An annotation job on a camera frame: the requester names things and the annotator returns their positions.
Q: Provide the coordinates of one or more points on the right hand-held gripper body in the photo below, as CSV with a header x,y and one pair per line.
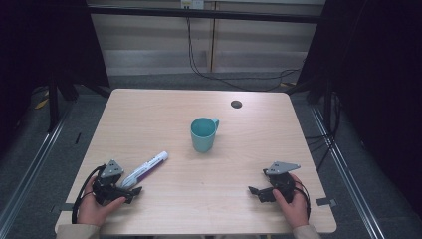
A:
x,y
282,184

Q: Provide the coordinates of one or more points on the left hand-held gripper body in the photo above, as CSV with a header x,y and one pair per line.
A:
x,y
106,191

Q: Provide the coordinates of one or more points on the white and purple tube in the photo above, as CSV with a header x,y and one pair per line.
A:
x,y
146,169

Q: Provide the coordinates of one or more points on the teal cup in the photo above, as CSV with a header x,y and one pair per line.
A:
x,y
203,136

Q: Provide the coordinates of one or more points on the person's left hand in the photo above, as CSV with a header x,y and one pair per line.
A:
x,y
94,210

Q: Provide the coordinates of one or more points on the person's right hand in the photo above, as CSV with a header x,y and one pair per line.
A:
x,y
293,207

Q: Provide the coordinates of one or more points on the grey tape strip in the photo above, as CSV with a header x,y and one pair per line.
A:
x,y
325,201
64,207

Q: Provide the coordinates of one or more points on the dark round table grommet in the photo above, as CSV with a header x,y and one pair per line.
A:
x,y
236,104

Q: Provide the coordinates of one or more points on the black metal stand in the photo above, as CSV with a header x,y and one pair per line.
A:
x,y
53,106

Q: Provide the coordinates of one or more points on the yellow floor marker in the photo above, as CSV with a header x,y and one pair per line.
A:
x,y
41,104

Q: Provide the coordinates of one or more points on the black curtain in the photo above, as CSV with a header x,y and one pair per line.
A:
x,y
40,49
378,83

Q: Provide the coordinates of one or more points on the black horizontal bar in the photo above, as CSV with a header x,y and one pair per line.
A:
x,y
205,14

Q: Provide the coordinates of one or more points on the metal floor rail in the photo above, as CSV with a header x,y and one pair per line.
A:
x,y
345,172
33,162

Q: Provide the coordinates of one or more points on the white wall outlet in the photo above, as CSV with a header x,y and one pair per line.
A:
x,y
192,4

